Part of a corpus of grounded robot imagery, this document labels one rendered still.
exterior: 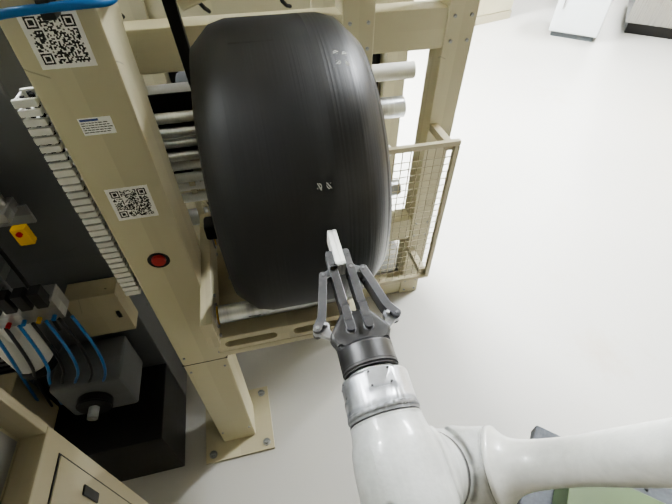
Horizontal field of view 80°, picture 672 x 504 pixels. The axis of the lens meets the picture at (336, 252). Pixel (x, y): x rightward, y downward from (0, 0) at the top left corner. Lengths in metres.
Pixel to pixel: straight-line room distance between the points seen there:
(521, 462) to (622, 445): 0.13
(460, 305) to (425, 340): 0.30
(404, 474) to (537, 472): 0.19
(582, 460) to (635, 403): 1.72
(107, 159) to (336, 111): 0.41
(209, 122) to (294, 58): 0.17
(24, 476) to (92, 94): 0.68
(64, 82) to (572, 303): 2.31
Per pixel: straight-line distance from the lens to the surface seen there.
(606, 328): 2.46
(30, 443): 1.03
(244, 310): 1.00
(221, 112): 0.65
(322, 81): 0.68
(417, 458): 0.48
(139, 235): 0.92
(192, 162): 1.29
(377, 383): 0.50
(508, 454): 0.60
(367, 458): 0.49
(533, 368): 2.14
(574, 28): 6.28
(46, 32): 0.75
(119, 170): 0.83
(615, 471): 0.54
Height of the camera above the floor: 1.70
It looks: 45 degrees down
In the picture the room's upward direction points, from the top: straight up
